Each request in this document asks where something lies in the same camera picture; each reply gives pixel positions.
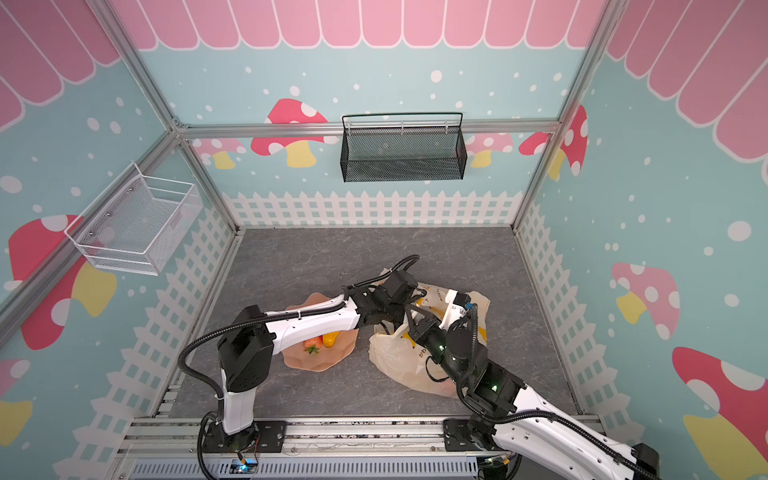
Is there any beige plastic bag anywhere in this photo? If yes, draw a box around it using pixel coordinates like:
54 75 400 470
368 282 491 399

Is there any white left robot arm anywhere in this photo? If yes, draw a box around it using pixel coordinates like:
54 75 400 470
177 255 420 440

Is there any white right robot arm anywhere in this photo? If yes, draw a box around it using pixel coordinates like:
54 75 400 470
405 305 659 479

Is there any yellow lemon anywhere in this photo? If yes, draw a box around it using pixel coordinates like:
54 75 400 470
322 332 340 349

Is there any pink scalloped fruit bowl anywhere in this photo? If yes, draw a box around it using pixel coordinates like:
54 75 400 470
282 330 359 372

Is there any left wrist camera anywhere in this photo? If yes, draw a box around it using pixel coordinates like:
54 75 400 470
382 270 418 303

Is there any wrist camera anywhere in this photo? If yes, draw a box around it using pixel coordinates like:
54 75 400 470
382 270 418 303
440 290 473 331

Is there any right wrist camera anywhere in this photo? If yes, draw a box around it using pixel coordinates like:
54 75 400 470
440 290 473 331

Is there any black mesh wall basket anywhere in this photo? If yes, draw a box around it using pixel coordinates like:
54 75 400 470
340 112 468 183

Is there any white wire wall basket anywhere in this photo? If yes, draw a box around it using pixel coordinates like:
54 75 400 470
64 163 203 276

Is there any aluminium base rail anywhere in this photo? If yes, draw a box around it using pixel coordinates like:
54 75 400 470
106 416 489 479

